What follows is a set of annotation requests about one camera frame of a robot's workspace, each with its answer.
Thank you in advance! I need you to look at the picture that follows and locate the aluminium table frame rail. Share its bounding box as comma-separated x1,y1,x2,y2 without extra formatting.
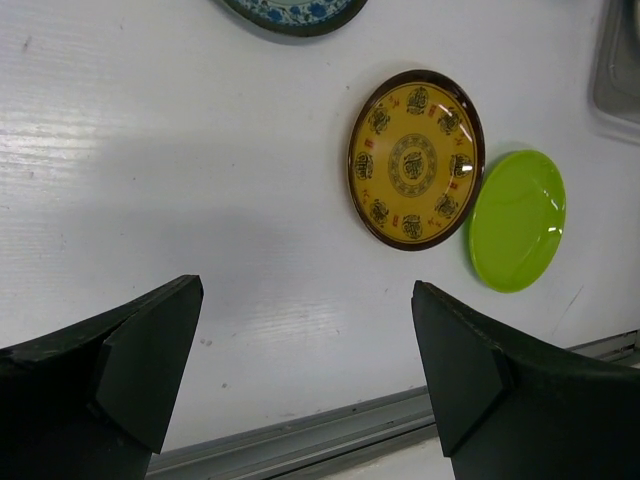
147,329,640,480

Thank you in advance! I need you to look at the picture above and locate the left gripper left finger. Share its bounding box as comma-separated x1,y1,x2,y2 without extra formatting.
1,275,203,479

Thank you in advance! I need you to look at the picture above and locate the clear plastic bin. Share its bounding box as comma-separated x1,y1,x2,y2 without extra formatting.
588,1,639,145

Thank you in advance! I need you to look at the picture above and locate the blue patterned plate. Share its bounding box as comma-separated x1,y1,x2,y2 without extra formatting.
222,0,367,38

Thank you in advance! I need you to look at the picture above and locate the yellow brown patterned plate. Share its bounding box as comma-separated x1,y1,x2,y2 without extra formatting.
347,69,486,251

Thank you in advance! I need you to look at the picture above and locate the lime green plate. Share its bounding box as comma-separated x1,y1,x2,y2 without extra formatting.
468,150,567,293

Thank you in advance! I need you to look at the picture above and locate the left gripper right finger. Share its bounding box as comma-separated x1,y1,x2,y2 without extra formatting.
411,281,639,479

